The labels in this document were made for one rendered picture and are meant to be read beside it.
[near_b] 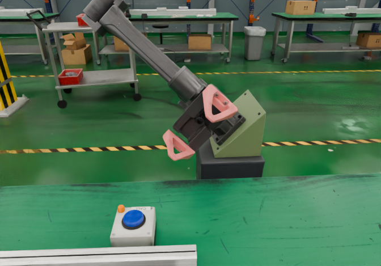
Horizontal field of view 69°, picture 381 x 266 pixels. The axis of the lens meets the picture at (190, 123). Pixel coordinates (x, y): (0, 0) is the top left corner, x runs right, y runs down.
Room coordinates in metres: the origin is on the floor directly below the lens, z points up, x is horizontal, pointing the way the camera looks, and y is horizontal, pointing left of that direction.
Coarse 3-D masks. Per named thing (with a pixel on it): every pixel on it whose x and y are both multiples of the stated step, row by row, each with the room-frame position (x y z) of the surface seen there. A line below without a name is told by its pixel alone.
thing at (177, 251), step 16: (0, 256) 0.31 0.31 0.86; (16, 256) 0.31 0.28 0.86; (32, 256) 0.31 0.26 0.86; (48, 256) 0.31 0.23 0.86; (64, 256) 0.31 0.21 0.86; (80, 256) 0.31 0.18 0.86; (96, 256) 0.31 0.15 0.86; (112, 256) 0.31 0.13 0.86; (128, 256) 0.31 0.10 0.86; (144, 256) 0.31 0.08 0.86; (160, 256) 0.31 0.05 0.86; (176, 256) 0.31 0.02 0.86; (192, 256) 0.31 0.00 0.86
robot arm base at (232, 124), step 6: (240, 114) 0.79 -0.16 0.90; (228, 120) 0.77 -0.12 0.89; (234, 120) 0.78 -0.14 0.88; (240, 120) 0.77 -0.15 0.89; (222, 126) 0.76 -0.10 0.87; (228, 126) 0.76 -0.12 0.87; (234, 126) 0.76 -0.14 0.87; (216, 132) 0.77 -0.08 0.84; (222, 132) 0.76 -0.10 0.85; (228, 132) 0.76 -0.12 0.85; (216, 138) 0.78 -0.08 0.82; (222, 138) 0.75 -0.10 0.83
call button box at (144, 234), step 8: (128, 208) 0.44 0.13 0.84; (136, 208) 0.44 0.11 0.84; (144, 208) 0.44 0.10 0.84; (152, 208) 0.44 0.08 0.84; (120, 216) 0.42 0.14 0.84; (144, 216) 0.42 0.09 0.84; (152, 216) 0.42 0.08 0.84; (120, 224) 0.40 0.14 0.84; (144, 224) 0.40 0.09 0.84; (152, 224) 0.40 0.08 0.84; (112, 232) 0.38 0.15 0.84; (120, 232) 0.38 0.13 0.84; (128, 232) 0.38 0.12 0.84; (136, 232) 0.38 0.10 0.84; (144, 232) 0.38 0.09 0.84; (152, 232) 0.38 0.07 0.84; (112, 240) 0.37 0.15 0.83; (120, 240) 0.37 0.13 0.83; (128, 240) 0.37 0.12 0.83; (136, 240) 0.37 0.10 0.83; (144, 240) 0.37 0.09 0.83; (152, 240) 0.37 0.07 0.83
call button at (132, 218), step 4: (128, 212) 0.42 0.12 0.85; (132, 212) 0.42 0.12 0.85; (136, 212) 0.42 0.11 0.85; (140, 212) 0.42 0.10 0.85; (124, 216) 0.41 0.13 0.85; (128, 216) 0.41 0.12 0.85; (132, 216) 0.41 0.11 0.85; (136, 216) 0.41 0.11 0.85; (140, 216) 0.41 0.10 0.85; (124, 220) 0.40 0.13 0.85; (128, 220) 0.40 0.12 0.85; (132, 220) 0.40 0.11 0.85; (136, 220) 0.40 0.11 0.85; (140, 220) 0.40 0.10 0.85; (128, 224) 0.39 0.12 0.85; (132, 224) 0.39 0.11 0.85; (136, 224) 0.39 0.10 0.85
